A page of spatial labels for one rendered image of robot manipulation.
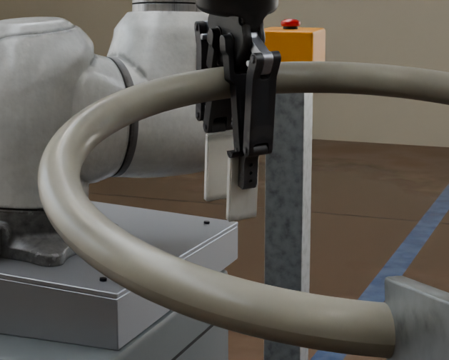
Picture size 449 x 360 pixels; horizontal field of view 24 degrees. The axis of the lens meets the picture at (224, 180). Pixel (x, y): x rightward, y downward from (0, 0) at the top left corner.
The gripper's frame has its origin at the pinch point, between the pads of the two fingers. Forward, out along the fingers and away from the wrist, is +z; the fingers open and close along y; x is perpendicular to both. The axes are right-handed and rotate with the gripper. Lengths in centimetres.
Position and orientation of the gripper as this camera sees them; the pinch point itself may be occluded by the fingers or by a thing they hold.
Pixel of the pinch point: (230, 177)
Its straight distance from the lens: 100.3
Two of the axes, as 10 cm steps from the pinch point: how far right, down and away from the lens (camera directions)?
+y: 4.3, 3.5, -8.3
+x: 9.0, -1.4, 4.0
